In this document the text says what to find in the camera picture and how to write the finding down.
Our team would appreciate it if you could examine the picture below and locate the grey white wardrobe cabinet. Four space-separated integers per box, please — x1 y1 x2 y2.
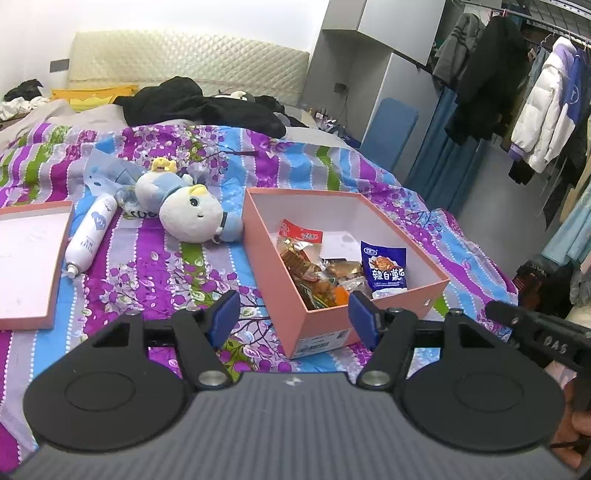
302 0 446 153

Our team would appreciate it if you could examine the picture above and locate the cream quilted headboard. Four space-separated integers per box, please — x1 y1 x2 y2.
67 30 310 112

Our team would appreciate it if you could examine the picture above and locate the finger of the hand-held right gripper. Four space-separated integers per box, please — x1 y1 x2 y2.
485 300 537 330

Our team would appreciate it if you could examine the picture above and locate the white blue plush toy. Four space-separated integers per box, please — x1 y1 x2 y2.
134 157 245 244

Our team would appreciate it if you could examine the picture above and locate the green-edged snack packet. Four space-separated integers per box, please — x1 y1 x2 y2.
298 279 340 310

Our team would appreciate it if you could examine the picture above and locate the grey quilt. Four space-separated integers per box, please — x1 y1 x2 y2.
0 99 125 148

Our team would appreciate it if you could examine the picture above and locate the blue foam board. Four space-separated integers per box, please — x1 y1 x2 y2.
361 97 420 171

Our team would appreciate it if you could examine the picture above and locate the blue snack packet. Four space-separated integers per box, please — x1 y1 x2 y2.
360 241 408 300

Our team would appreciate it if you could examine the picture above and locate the red label snack packet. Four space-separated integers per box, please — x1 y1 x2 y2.
277 218 324 252

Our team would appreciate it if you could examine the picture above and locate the white purple puffer jacket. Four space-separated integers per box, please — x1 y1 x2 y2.
508 37 591 174

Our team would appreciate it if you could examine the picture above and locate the black hanging jacket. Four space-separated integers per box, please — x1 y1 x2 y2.
445 16 534 146

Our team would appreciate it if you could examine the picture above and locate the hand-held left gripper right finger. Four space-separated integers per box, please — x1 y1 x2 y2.
348 291 506 391

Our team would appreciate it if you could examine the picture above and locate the yellow pillow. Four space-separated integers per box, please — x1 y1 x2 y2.
50 84 139 109

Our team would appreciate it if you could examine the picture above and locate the blue curtain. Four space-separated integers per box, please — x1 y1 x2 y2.
406 85 485 213

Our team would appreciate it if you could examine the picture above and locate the bedside bottle clutter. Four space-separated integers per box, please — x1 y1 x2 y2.
309 107 361 139

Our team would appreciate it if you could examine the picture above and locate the crumpled white cloth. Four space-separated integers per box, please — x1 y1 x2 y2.
0 97 51 121

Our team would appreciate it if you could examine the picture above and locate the person's right hand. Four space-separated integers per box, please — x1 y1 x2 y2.
545 364 591 469

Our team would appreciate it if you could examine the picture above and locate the black clothing pile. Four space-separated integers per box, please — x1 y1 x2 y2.
113 76 308 139

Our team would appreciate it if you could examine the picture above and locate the pink cardboard box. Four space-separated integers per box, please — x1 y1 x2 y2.
242 187 451 360

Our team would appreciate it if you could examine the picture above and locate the light blue hanging garment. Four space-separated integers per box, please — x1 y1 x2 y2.
540 185 591 266

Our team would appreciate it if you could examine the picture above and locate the white spray bottle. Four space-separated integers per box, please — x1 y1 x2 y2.
64 194 118 279

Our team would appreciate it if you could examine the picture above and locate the dark red black object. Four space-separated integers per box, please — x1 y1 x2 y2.
512 261 550 305

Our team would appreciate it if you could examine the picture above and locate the grey striped hoodie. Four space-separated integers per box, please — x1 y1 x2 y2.
431 13 485 86

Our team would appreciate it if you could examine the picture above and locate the pink box lid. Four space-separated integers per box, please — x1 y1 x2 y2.
0 200 75 330

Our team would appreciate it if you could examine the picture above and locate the clear red-bordered snack packet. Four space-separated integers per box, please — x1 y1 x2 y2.
279 242 326 282

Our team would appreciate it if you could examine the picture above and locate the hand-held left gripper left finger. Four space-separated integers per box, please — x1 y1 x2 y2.
85 290 242 391

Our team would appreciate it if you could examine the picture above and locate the small black cloth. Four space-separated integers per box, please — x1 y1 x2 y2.
4 79 44 100

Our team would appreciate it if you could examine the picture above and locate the light blue plastic bag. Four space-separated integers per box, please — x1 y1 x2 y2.
83 148 158 222

